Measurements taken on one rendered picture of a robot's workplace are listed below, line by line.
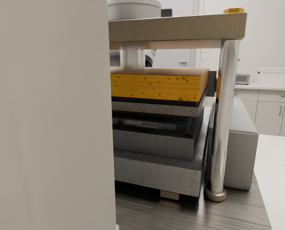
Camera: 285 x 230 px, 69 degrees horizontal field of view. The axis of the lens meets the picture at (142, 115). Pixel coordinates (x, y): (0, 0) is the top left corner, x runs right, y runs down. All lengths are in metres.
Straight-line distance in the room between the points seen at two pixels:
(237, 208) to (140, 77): 0.16
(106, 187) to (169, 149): 0.09
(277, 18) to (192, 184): 3.40
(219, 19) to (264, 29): 3.32
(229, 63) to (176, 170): 0.11
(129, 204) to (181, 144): 0.08
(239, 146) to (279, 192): 0.41
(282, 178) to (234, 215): 0.50
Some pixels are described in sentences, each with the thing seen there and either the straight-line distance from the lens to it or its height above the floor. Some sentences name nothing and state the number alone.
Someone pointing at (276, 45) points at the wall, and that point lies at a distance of 3.54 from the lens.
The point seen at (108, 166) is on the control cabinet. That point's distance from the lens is 0.16.
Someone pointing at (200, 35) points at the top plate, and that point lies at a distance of 0.20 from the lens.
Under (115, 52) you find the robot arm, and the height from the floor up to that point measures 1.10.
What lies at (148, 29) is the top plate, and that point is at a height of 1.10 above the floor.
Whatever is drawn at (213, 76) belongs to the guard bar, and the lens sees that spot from 0.38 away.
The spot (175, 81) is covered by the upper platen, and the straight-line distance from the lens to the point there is 0.21.
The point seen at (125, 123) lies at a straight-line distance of 0.25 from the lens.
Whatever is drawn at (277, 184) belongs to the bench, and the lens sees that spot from 0.69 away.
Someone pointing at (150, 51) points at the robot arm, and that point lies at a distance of 0.69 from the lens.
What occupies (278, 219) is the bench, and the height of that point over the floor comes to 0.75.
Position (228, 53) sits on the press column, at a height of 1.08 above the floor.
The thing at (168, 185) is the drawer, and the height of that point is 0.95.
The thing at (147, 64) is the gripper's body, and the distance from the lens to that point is 0.69.
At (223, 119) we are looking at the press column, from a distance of 0.21.
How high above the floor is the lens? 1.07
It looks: 15 degrees down
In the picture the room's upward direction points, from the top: straight up
